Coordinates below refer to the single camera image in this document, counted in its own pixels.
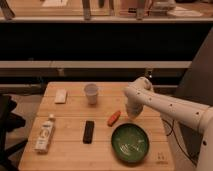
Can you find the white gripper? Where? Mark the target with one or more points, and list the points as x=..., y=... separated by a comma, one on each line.
x=133, y=109

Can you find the orange pepper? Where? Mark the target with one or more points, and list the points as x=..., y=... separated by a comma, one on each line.
x=113, y=118

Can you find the green ceramic bowl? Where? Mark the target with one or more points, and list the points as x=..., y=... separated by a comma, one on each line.
x=130, y=143

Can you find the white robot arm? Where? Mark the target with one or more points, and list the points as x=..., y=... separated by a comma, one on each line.
x=197, y=116

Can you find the black rectangular remote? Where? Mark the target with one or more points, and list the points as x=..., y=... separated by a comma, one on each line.
x=88, y=132

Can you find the white paper cup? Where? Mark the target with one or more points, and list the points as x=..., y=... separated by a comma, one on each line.
x=91, y=93

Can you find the grey partition panel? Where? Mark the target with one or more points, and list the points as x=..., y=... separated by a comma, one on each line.
x=197, y=86

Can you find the white sponge block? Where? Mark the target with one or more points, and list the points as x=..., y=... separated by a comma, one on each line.
x=60, y=96

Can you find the white plastic bottle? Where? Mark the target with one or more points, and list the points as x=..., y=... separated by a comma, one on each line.
x=45, y=135

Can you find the black office chair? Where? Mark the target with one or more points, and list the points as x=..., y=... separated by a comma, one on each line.
x=8, y=122

